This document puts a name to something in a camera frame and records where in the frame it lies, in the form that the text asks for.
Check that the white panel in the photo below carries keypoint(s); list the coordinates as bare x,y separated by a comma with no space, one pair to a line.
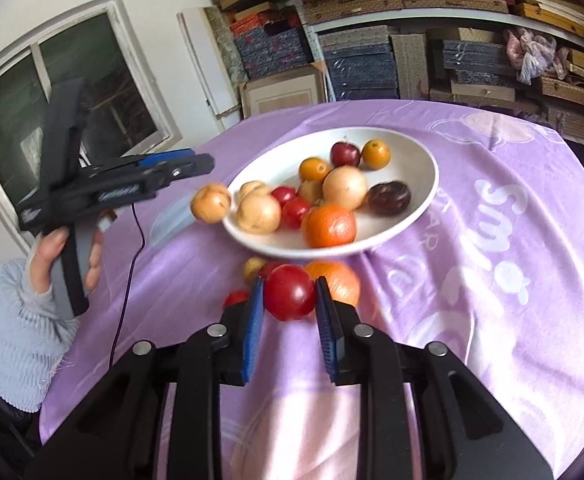
201,60

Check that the small orange kumquat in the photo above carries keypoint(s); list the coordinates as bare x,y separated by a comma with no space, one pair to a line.
314,169
376,154

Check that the dark purple mangosteen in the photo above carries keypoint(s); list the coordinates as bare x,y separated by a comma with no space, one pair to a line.
388,197

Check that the pale peach apple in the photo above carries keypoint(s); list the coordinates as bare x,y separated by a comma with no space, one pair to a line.
344,187

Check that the dark red round fruit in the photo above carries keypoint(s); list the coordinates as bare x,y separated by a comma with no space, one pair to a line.
345,154

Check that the small tan fruit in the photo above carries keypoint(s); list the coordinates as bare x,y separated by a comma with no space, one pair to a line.
253,268
311,192

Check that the pink plastic bag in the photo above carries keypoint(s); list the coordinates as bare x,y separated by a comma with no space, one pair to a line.
532,55

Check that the person's left hand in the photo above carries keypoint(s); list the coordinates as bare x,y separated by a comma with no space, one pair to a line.
46,252

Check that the large red tomato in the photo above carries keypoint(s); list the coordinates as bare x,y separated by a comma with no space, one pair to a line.
289,292

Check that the white plate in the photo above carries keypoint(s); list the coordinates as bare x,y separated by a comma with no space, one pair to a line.
407,170

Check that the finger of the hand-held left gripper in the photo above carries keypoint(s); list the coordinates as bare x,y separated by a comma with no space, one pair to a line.
191,166
164,158

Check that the stack of navy boxes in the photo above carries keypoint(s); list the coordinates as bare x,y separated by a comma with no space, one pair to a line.
359,70
474,62

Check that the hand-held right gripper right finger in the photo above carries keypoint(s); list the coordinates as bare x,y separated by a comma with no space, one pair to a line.
328,330

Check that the white framed window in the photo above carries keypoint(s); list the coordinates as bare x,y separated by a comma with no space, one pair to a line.
11,125

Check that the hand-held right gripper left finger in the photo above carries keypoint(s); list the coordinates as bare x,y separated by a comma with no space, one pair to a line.
253,330

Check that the purple printed tablecloth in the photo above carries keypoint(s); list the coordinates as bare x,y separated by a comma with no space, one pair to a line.
472,285

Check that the orange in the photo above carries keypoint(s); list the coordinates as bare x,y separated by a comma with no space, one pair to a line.
342,285
330,225

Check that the white metal shelf rack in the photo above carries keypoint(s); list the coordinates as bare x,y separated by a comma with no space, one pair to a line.
352,22

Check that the stack of blue patterned boxes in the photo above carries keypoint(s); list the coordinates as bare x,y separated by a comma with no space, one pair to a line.
272,55

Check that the yellow tan round fruit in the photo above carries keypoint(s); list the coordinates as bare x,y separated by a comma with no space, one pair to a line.
211,203

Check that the framed board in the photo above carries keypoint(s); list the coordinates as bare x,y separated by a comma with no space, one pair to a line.
284,95

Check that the orange patterned box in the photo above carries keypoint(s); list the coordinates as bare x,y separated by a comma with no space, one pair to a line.
252,26

